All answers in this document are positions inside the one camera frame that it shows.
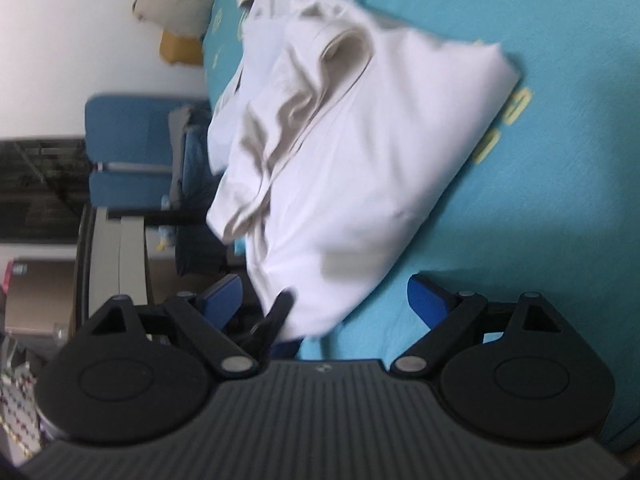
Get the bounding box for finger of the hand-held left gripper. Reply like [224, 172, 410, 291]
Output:
[249, 287, 304, 359]

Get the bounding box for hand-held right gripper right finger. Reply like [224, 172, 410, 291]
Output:
[390, 274, 571, 378]

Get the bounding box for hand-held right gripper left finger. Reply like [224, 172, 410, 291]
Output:
[75, 274, 259, 380]

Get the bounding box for white shirt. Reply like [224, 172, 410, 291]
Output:
[206, 0, 521, 338]

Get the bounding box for white desk with drawer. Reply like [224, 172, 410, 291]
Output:
[74, 205, 176, 323]

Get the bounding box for grey folded cloth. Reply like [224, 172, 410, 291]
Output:
[167, 106, 193, 201]

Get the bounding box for silver refrigerator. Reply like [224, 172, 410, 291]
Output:
[5, 257, 78, 337]

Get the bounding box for tall blue covered chair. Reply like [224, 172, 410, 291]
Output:
[84, 94, 213, 166]

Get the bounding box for dark barred window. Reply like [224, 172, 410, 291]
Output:
[0, 136, 95, 247]

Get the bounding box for colourful patterned cloth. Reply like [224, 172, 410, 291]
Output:
[0, 335, 45, 467]

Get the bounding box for yellow headboard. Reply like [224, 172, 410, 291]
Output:
[160, 30, 206, 67]

